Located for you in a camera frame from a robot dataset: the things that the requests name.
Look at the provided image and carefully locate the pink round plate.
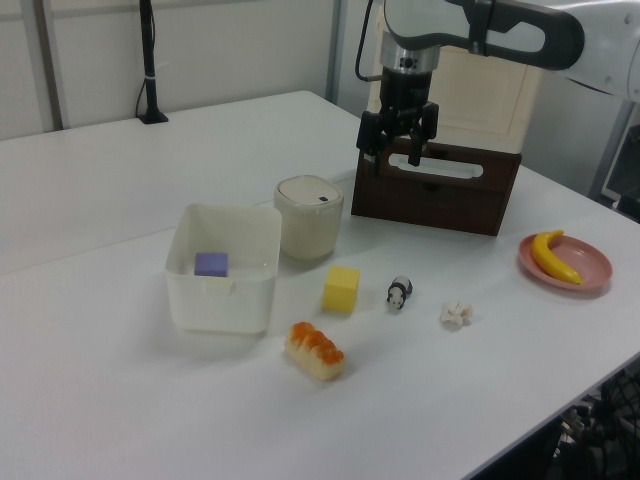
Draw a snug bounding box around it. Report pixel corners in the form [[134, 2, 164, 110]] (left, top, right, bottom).
[[517, 233, 614, 299]]

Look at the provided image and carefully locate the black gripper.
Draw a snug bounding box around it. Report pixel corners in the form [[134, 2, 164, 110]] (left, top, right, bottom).
[[356, 67, 440, 177]]

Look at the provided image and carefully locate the small white lumpy toy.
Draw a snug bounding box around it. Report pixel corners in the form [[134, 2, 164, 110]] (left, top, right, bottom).
[[439, 299, 475, 331]]

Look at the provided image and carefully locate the yellow foam cube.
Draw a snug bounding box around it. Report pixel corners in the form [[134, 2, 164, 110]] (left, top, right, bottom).
[[322, 265, 362, 315]]

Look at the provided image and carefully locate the dark brown wooden drawer box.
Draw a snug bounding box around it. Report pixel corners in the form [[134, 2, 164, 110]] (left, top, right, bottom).
[[350, 135, 524, 237]]

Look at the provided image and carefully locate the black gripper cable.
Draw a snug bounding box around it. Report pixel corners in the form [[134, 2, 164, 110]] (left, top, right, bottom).
[[354, 0, 385, 82]]

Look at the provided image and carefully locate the cream toy cabinet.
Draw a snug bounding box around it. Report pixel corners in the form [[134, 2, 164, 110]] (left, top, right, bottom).
[[367, 9, 544, 154]]

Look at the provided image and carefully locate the cream lidded round bin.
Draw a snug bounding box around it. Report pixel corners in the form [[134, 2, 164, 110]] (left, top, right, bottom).
[[273, 174, 345, 261]]

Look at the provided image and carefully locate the black pole stand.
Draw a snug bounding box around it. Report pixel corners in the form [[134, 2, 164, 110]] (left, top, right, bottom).
[[135, 0, 170, 125]]

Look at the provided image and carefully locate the white plastic basket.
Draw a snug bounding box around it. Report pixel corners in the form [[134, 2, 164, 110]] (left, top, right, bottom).
[[164, 202, 283, 336]]

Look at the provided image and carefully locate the thin black pole cable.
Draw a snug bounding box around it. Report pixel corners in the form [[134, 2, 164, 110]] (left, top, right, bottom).
[[134, 74, 151, 120]]

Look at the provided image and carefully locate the small panda figurine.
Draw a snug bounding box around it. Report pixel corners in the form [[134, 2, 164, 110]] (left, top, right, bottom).
[[385, 275, 415, 311]]

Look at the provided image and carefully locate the purple foam cube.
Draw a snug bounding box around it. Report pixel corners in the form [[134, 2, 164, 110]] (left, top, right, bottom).
[[193, 251, 230, 278]]

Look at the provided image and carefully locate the black equipment under table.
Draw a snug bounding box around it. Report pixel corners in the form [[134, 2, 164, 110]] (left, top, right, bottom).
[[544, 349, 640, 480]]

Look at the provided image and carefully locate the yellow toy banana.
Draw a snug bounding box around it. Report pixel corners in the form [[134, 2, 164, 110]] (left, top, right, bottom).
[[530, 229, 584, 286]]

